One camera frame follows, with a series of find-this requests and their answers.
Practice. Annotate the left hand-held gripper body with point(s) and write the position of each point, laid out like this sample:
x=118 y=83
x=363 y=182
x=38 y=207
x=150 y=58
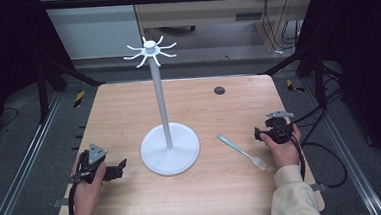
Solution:
x=96 y=152

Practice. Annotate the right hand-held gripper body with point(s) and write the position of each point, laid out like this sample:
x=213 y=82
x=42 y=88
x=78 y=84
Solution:
x=280 y=128

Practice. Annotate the white hook stand rack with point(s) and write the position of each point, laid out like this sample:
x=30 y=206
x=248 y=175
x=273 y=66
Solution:
x=167 y=149

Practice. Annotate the person's right hand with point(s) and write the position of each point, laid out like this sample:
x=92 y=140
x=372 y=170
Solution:
x=284 y=153

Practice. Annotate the person's left hand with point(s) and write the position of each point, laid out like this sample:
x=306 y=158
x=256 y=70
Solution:
x=90 y=190

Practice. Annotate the yellow black hazard tape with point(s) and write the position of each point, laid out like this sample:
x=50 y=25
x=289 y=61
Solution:
x=292 y=86
x=79 y=98

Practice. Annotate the dark round table grommet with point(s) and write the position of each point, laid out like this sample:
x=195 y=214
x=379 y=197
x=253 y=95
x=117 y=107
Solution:
x=219 y=90

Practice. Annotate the white background cabinet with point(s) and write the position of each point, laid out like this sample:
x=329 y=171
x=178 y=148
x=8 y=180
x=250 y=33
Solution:
x=93 y=30

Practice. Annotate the grey table edge bracket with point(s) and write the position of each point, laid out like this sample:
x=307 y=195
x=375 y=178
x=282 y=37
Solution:
x=60 y=202
x=318 y=187

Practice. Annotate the black diagonal frame strut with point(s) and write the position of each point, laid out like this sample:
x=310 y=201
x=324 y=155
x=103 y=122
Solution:
x=286 y=63
x=72 y=73

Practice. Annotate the aluminium floor rail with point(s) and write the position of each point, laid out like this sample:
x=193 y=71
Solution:
x=351 y=154
x=18 y=171

